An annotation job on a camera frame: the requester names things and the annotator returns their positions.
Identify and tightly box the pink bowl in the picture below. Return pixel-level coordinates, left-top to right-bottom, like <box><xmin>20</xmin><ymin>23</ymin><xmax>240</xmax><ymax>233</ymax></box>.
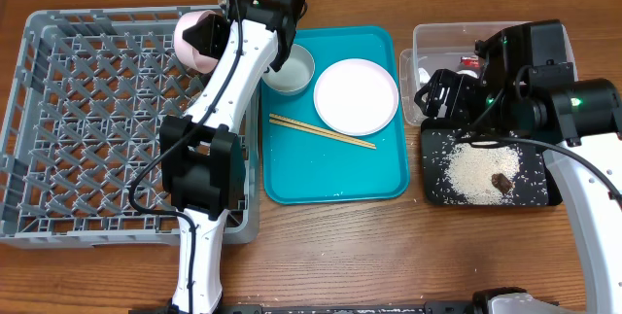
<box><xmin>173</xmin><ymin>10</ymin><xmax>219</xmax><ymax>74</ymax></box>

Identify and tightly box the white tissue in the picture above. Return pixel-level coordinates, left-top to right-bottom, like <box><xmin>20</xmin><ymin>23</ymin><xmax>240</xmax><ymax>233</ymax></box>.
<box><xmin>418</xmin><ymin>67</ymin><xmax>431</xmax><ymax>87</ymax></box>

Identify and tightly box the red snack wrapper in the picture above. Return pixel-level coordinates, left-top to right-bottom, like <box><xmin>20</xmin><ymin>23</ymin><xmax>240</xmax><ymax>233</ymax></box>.
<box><xmin>460</xmin><ymin>55</ymin><xmax>482</xmax><ymax>69</ymax></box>

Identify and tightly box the pile of white rice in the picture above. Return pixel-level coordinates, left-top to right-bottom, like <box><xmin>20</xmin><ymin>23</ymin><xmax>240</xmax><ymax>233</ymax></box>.
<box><xmin>442</xmin><ymin>144</ymin><xmax>522</xmax><ymax>205</ymax></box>

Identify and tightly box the grey bowl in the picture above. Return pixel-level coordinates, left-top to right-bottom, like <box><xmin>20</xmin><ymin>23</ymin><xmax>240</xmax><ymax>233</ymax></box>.
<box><xmin>262</xmin><ymin>44</ymin><xmax>315</xmax><ymax>96</ymax></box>

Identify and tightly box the brown food scrap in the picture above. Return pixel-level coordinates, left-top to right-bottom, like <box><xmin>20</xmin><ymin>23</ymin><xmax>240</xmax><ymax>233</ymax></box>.
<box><xmin>491</xmin><ymin>173</ymin><xmax>514</xmax><ymax>194</ymax></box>

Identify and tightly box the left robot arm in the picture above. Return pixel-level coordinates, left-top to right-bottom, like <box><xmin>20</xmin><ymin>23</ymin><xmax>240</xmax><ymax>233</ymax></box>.
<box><xmin>159</xmin><ymin>0</ymin><xmax>307</xmax><ymax>313</ymax></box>

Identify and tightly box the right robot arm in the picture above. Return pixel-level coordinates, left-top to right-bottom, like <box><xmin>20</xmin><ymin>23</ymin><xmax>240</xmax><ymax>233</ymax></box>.
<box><xmin>414</xmin><ymin>19</ymin><xmax>621</xmax><ymax>313</ymax></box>

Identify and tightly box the black waste tray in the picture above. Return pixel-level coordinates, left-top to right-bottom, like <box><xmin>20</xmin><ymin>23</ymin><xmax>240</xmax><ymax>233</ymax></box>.
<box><xmin>420</xmin><ymin>129</ymin><xmax>562</xmax><ymax>207</ymax></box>

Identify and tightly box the grey dishwasher rack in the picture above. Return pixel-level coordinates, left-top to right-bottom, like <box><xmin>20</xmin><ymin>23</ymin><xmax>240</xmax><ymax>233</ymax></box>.
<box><xmin>0</xmin><ymin>4</ymin><xmax>261</xmax><ymax>250</ymax></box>

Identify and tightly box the clear plastic bin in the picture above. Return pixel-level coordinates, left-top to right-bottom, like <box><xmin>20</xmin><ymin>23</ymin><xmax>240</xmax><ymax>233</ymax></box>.
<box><xmin>398</xmin><ymin>20</ymin><xmax>581</xmax><ymax>127</ymax></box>

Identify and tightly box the large white plate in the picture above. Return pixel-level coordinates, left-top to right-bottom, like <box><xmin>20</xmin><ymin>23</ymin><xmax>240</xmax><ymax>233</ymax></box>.
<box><xmin>313</xmin><ymin>58</ymin><xmax>398</xmax><ymax>137</ymax></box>

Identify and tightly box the upper wooden chopstick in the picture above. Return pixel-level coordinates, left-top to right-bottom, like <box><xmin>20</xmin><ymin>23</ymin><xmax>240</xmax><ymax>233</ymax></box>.
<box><xmin>269</xmin><ymin>114</ymin><xmax>376</xmax><ymax>150</ymax></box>

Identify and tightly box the wooden chopstick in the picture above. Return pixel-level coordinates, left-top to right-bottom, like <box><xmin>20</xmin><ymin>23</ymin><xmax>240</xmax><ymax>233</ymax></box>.
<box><xmin>269</xmin><ymin>119</ymin><xmax>376</xmax><ymax>150</ymax></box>
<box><xmin>269</xmin><ymin>114</ymin><xmax>376</xmax><ymax>150</ymax></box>

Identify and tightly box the lower wooden chopstick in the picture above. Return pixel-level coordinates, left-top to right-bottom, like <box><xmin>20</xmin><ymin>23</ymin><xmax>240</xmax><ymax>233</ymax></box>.
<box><xmin>269</xmin><ymin>119</ymin><xmax>376</xmax><ymax>150</ymax></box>

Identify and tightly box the teal serving tray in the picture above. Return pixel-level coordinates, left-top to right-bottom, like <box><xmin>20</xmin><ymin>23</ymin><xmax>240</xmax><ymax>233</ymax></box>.
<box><xmin>260</xmin><ymin>26</ymin><xmax>410</xmax><ymax>204</ymax></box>

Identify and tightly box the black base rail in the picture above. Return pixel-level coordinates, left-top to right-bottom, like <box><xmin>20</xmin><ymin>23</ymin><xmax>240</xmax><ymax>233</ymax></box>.
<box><xmin>128</xmin><ymin>298</ymin><xmax>487</xmax><ymax>314</ymax></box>

